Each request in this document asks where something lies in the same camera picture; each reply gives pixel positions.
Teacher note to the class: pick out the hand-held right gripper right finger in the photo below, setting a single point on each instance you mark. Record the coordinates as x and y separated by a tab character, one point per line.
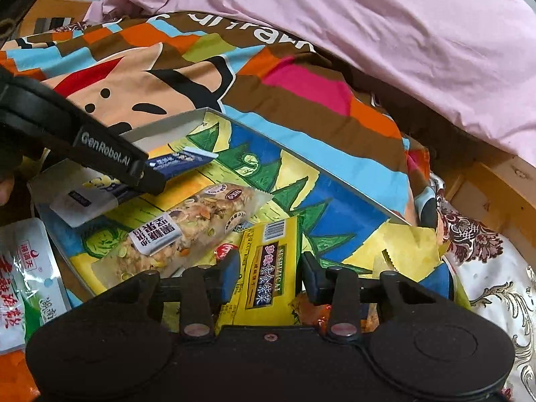
308	278

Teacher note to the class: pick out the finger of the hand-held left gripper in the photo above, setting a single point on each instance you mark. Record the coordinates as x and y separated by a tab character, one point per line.
153	180

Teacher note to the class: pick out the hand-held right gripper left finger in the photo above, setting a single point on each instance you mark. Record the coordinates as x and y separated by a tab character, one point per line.
230	278

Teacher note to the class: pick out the yellow labelled snack packet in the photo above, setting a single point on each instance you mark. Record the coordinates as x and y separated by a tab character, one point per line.
270	259

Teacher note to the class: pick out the blue and white snack packet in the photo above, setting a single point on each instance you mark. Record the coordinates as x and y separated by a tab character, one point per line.
83	194

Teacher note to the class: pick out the dinosaur print box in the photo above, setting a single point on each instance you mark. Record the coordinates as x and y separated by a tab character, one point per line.
343	213

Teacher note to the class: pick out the person's left hand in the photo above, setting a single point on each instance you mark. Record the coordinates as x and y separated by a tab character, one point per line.
6	190

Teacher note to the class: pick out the red snack packet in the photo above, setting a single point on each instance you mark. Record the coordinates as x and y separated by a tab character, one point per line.
224	253

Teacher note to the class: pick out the orange snack packet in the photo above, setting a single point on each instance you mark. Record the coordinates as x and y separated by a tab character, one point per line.
310	316

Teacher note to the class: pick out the clear nut bar packet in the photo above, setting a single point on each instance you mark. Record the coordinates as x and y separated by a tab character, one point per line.
188	228

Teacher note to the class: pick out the crinkled plain yellow packet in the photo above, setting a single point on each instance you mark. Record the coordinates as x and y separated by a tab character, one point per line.
404	243

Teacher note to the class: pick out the striped cartoon printed blanket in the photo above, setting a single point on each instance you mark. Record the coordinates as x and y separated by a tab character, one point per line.
293	104

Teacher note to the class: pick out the white and green snack packet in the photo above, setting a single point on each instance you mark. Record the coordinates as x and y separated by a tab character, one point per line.
25	280

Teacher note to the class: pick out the white floral cloth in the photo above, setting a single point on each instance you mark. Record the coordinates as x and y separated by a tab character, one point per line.
494	268

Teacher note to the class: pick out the pink bed sheet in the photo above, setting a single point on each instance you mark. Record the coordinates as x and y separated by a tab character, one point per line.
377	29

